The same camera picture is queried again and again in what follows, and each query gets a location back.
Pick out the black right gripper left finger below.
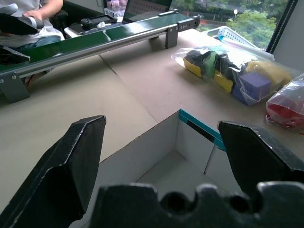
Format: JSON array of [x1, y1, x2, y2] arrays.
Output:
[[0, 115, 107, 228]]

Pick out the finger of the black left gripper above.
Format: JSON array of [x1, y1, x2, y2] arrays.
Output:
[[0, 46, 31, 64], [0, 13, 39, 36]]

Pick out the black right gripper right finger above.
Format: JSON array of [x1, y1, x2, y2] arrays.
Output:
[[218, 120, 304, 198]]

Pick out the white cardboard box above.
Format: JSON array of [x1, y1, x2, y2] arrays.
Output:
[[70, 108, 242, 228]]

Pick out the green conveyor belt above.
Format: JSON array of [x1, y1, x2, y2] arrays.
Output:
[[0, 9, 203, 103]]

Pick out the seated person bare hand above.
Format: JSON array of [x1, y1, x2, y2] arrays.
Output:
[[22, 10, 43, 21]]

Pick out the seated person in white shirt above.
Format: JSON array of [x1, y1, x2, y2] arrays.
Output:
[[0, 0, 65, 52]]

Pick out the black office chair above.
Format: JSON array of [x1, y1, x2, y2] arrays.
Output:
[[49, 9, 70, 40]]

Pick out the white flat device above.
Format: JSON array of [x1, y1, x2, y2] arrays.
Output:
[[63, 23, 87, 39]]

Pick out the clear bag of red items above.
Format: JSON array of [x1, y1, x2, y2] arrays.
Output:
[[264, 73, 304, 136]]

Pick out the purple cube block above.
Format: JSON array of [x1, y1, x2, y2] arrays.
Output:
[[232, 72, 272, 106]]

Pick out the yellow sponge lump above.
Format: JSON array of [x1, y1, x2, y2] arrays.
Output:
[[244, 60, 293, 88]]

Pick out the clear plastic bag of blocks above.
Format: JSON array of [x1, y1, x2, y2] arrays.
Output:
[[171, 46, 295, 107]]

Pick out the green cloth piece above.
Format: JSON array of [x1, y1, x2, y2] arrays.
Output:
[[201, 50, 221, 82]]

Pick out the black foam block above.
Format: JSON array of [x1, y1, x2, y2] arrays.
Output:
[[186, 50, 211, 70]]

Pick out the white perforated plastic basket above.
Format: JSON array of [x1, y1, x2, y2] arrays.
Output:
[[207, 26, 275, 61]]

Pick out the dark perforated panel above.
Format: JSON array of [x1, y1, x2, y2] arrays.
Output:
[[122, 0, 173, 24]]

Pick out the red wires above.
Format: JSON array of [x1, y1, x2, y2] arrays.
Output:
[[23, 75, 37, 87]]

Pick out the black window frame post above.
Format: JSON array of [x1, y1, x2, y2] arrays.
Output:
[[265, 0, 299, 54]]

